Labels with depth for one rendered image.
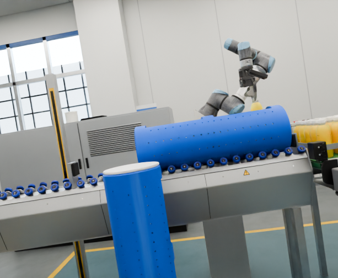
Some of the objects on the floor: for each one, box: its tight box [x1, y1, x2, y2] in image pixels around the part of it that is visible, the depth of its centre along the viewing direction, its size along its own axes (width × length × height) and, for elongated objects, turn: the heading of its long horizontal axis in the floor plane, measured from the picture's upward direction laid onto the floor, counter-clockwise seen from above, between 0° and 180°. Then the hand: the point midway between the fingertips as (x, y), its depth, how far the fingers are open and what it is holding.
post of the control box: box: [310, 175, 328, 276], centre depth 213 cm, size 4×4×100 cm
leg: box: [282, 208, 300, 278], centre depth 191 cm, size 6×6×63 cm
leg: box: [290, 207, 311, 278], centre depth 177 cm, size 6×6×63 cm
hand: (255, 99), depth 187 cm, fingers closed on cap, 4 cm apart
